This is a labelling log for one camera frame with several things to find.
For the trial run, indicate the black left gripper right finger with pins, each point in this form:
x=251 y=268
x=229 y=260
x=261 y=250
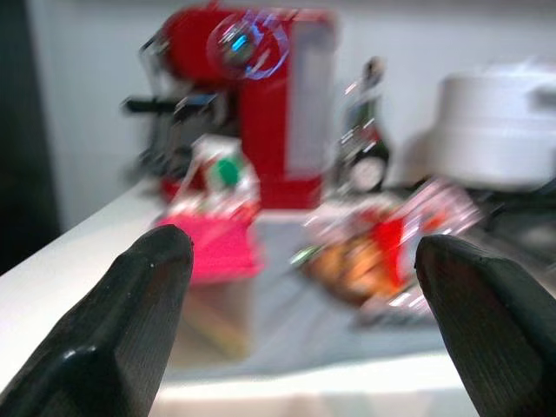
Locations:
x=499 y=330

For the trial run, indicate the shiny red snack bag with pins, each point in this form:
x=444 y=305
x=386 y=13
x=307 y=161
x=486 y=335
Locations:
x=369 y=260

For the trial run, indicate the pink carton with green cap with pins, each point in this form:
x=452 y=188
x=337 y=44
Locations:
x=221 y=247

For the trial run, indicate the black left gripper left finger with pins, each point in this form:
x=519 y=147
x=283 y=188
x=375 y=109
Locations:
x=108 y=339

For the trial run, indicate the red coffee machine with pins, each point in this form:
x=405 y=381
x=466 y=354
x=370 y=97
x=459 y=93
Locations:
x=265 y=143

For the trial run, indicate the black vertical panel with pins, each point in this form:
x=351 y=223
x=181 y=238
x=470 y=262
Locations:
x=21 y=130

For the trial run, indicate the dark glass bottle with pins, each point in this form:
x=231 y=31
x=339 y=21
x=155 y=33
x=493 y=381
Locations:
x=369 y=143

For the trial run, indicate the white rice cooker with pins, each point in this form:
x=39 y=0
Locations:
x=486 y=130

